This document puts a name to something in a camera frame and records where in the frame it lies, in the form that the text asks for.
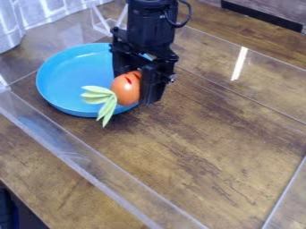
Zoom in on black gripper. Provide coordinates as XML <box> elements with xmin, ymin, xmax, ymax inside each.
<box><xmin>109</xmin><ymin>0</ymin><xmax>178</xmax><ymax>105</ymax></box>

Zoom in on orange toy carrot green leaves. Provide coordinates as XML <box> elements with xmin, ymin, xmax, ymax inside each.
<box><xmin>81</xmin><ymin>70</ymin><xmax>142</xmax><ymax>126</ymax></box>

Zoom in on blue round plastic tray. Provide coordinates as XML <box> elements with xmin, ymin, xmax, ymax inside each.
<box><xmin>35</xmin><ymin>42</ymin><xmax>142</xmax><ymax>118</ymax></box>

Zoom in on dark baseboard strip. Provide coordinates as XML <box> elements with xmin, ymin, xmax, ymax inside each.
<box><xmin>220</xmin><ymin>0</ymin><xmax>302</xmax><ymax>33</ymax></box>

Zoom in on white grey patterned curtain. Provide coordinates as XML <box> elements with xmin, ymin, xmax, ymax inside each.
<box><xmin>0</xmin><ymin>0</ymin><xmax>114</xmax><ymax>54</ymax></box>

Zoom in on clear acrylic triangular bracket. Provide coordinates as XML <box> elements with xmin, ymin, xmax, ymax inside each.
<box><xmin>89</xmin><ymin>4</ymin><xmax>128</xmax><ymax>37</ymax></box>

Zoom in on black cable loop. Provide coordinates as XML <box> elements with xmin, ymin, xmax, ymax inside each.
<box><xmin>163</xmin><ymin>0</ymin><xmax>192</xmax><ymax>29</ymax></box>

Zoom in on clear acrylic enclosure panel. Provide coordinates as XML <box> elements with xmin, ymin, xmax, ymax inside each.
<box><xmin>0</xmin><ymin>86</ymin><xmax>208</xmax><ymax>229</ymax></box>

